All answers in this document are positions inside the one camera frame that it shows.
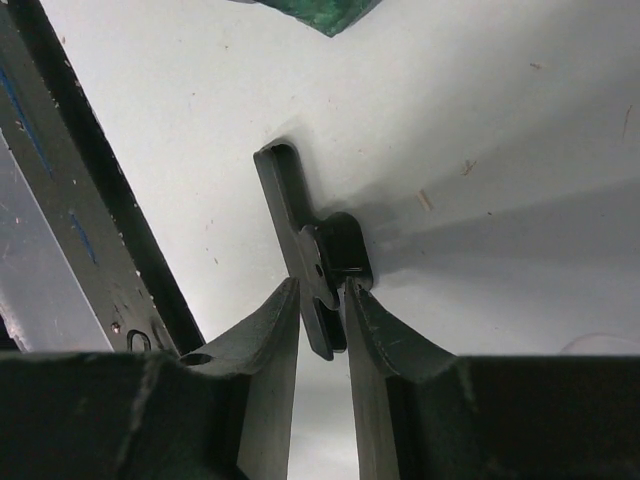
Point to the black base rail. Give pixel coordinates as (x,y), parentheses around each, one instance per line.
(85,198)

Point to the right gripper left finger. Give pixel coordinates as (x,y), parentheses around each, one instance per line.
(223,411)

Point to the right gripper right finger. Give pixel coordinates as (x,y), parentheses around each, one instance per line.
(422,412)

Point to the green litter bag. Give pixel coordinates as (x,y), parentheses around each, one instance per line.
(329,17)

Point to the clear plastic scoop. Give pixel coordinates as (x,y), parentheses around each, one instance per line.
(594,344)

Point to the black bag clip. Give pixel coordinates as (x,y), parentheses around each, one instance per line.
(321,253)

